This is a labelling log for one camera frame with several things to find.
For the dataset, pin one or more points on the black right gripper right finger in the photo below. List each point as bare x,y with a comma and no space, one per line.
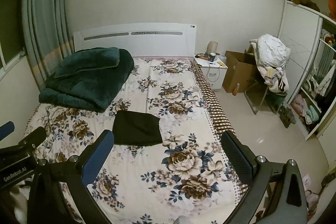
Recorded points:
287,202

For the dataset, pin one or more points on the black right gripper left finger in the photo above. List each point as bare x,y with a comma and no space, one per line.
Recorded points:
46,201

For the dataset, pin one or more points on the black garment with white stripes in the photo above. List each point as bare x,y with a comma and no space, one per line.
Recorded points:
134,128

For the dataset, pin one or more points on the chair with clothes pile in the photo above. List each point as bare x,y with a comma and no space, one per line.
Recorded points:
271,56

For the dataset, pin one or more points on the white wardrobe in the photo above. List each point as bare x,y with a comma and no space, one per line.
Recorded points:
310,71

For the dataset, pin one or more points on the dark green folded quilt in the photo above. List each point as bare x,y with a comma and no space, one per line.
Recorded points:
88,79

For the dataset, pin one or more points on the grey green curtain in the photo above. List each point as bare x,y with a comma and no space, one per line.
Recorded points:
47,36

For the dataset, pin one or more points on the brown cardboard box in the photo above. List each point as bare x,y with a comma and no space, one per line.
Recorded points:
241,70

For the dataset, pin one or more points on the white nightstand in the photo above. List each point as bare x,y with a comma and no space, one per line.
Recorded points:
214,70

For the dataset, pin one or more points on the beige bedside lamp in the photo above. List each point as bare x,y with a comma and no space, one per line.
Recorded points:
212,47

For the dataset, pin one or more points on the white bed headboard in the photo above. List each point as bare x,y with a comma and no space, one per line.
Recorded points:
142,39

